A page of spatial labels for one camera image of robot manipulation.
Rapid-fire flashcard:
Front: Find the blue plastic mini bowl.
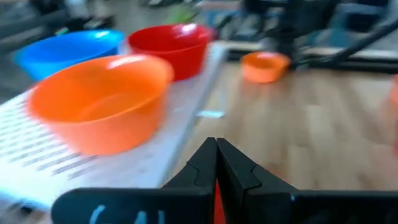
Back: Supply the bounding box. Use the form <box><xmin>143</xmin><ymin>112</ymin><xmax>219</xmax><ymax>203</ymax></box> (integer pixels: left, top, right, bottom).
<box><xmin>14</xmin><ymin>29</ymin><xmax>125</xmax><ymax>82</ymax></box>

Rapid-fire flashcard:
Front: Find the white perforated metal shelf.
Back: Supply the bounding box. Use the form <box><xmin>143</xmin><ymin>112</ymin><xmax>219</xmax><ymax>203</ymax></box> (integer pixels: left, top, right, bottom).
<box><xmin>0</xmin><ymin>42</ymin><xmax>229</xmax><ymax>212</ymax></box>

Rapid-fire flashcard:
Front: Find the red plastic mini bowl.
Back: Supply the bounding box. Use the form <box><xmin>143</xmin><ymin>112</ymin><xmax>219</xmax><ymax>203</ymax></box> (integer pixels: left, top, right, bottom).
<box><xmin>213</xmin><ymin>180</ymin><xmax>227</xmax><ymax>224</ymax></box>
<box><xmin>127</xmin><ymin>23</ymin><xmax>215</xmax><ymax>82</ymax></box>
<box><xmin>388</xmin><ymin>74</ymin><xmax>398</xmax><ymax>156</ymax></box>

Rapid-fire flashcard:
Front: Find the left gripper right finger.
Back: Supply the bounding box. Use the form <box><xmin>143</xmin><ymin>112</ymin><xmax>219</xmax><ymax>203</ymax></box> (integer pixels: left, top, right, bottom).
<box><xmin>216</xmin><ymin>138</ymin><xmax>398</xmax><ymax>224</ymax></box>

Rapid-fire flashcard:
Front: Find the green potted plant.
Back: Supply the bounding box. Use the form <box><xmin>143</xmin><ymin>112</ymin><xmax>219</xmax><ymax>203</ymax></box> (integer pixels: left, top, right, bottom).
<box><xmin>164</xmin><ymin>4</ymin><xmax>200</xmax><ymax>26</ymax></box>

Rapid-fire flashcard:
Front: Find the orange plastic mini bowl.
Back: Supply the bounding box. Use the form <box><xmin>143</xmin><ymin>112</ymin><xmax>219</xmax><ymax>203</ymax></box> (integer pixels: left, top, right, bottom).
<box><xmin>241</xmin><ymin>51</ymin><xmax>292</xmax><ymax>84</ymax></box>
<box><xmin>26</xmin><ymin>54</ymin><xmax>175</xmax><ymax>156</ymax></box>

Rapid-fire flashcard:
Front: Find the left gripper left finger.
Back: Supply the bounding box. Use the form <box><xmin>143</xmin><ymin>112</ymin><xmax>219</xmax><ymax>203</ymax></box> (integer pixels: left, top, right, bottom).
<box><xmin>51</xmin><ymin>136</ymin><xmax>218</xmax><ymax>224</ymax></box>

